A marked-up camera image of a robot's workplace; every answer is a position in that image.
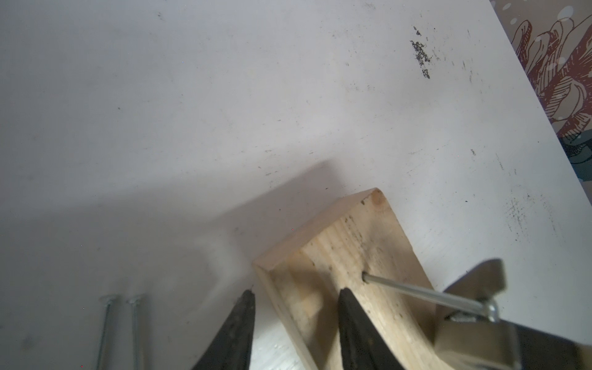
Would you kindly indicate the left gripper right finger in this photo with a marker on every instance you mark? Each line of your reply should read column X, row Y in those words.
column 362, row 347

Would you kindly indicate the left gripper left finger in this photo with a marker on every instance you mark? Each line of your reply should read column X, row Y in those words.
column 232, row 346

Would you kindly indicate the pale wooden block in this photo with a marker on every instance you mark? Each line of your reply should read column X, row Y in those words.
column 304, row 273

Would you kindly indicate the wooden handle claw hammer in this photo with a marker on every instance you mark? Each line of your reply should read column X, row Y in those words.
column 471, row 341

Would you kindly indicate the steel nail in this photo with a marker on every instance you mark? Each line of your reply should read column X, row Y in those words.
column 108, row 302
column 135, row 303
column 487, row 309

